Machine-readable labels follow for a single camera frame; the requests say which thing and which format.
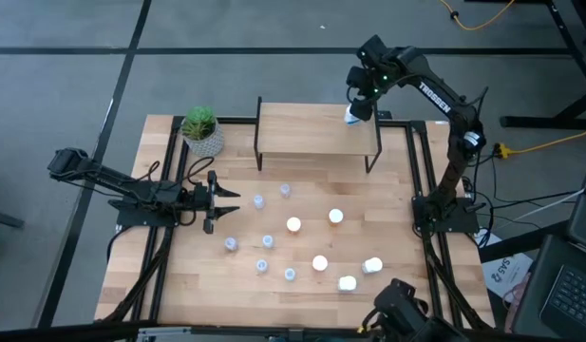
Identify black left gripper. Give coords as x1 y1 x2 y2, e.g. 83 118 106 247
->
180 170 242 235

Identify wooden shelf black metal legs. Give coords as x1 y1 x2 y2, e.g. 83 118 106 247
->
254 96 384 175

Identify green succulent in patterned pot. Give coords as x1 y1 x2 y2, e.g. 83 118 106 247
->
180 104 226 159

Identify black desk stand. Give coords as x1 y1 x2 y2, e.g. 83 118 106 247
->
499 0 586 130

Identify black side desk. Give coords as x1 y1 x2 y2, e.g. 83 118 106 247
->
477 220 572 263

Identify white printed paper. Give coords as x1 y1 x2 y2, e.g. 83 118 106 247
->
482 251 535 305

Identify dark grey chair foot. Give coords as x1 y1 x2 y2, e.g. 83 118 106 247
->
0 208 26 230

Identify black laptop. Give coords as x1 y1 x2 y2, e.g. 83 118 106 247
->
510 151 586 339

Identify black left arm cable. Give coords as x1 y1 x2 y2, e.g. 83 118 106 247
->
180 155 216 192

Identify black aluminium table frame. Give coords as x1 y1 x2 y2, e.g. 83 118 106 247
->
95 111 496 333

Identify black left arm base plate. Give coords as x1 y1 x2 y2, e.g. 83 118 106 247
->
106 197 185 228

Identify yellow floor cable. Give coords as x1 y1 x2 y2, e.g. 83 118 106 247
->
438 0 517 32

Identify yellow extension cable with plug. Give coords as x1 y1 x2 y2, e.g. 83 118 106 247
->
492 126 586 161

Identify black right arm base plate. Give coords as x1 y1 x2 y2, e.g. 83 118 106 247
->
412 195 480 234

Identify white cable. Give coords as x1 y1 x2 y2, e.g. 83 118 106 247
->
508 182 586 224

